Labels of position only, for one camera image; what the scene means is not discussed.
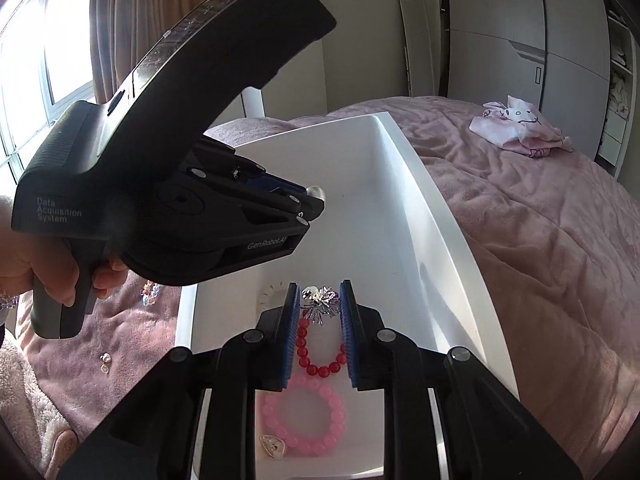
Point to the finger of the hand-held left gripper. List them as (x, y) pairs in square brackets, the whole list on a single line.
[(277, 183), (300, 207)]

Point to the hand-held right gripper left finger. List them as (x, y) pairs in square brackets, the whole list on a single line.
[(289, 340)]

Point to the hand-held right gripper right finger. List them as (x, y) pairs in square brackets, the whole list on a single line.
[(349, 340)]

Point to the silver flower brooch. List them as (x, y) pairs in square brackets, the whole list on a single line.
[(322, 302)]

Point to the white plastic storage box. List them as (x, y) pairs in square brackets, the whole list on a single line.
[(380, 210)]

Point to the person's left hand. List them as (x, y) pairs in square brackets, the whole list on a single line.
[(55, 270)]

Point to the silver oval pendant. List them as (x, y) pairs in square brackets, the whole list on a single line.
[(105, 358)]

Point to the white leaning panel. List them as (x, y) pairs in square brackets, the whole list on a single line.
[(415, 40)]

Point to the pink cartoon print cloth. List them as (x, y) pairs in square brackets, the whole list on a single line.
[(520, 125)]

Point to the grey sliding door wardrobe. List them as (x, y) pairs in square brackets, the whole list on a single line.
[(500, 35)]

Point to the fluffy pink robe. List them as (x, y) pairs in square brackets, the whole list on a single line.
[(30, 410)]

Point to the white open shelf unit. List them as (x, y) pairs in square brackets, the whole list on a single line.
[(617, 90)]

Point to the white frame window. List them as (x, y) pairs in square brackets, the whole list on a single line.
[(65, 35)]

